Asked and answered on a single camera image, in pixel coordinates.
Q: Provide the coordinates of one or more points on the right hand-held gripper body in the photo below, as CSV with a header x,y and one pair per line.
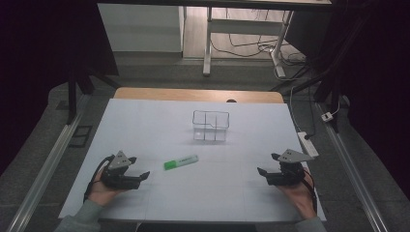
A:
x,y
288,172

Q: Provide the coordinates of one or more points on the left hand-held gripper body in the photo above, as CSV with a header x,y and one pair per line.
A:
x,y
121,175

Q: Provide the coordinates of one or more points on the green highlighter pen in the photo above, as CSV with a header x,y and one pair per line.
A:
x,y
181,161

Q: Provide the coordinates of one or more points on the clear plastic organiser box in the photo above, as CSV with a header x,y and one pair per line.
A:
x,y
211,129

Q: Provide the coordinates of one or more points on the person's left hand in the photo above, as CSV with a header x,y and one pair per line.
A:
x,y
101,193

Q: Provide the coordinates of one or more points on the person's right hand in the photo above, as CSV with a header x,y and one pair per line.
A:
x,y
299,196

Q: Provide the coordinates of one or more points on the white power strip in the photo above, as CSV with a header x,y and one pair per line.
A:
x,y
307,144

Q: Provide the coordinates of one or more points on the white table sheet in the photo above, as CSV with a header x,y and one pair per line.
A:
x,y
199,193

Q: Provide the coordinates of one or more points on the small white adapter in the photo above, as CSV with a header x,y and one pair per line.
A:
x,y
327,116

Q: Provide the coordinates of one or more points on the small dark object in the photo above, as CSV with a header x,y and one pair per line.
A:
x,y
231,101

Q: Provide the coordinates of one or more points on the wooden table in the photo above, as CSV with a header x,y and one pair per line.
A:
x,y
193,94

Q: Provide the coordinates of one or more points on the black floor frame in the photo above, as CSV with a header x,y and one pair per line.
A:
x,y
80,136

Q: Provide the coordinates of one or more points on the aluminium floor rail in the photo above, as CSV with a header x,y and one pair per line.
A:
x,y
349,170
48,170

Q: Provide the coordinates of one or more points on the white desk frame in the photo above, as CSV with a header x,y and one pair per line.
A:
x,y
245,27

